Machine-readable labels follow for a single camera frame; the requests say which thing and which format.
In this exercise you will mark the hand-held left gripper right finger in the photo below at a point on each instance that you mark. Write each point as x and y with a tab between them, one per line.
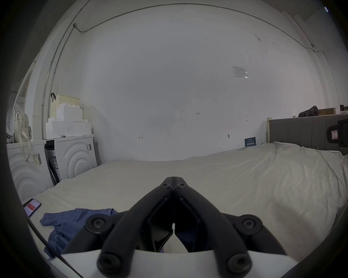
220	227

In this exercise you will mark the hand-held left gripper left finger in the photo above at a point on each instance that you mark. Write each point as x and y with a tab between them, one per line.
124	227

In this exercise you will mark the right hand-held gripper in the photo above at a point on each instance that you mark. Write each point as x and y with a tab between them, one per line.
346	133

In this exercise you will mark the blue shirt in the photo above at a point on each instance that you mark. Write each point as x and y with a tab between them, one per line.
66	221

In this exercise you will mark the wooden box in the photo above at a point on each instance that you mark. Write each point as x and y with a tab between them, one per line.
327	111

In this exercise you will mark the black pouch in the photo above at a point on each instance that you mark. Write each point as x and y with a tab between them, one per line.
309	112

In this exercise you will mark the grey padded headboard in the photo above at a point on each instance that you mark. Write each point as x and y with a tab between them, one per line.
298	132

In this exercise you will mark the bed with beige sheet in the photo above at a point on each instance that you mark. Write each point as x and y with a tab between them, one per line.
220	178

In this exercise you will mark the white washing machine with foam blocks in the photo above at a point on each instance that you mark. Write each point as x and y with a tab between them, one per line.
75	155

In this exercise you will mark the dark blue card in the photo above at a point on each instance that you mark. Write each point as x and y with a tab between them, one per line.
251	142

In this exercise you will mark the black smartphone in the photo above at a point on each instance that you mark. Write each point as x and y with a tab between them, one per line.
32	206

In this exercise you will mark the paper sheet on wall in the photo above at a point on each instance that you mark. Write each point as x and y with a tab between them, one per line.
240	71

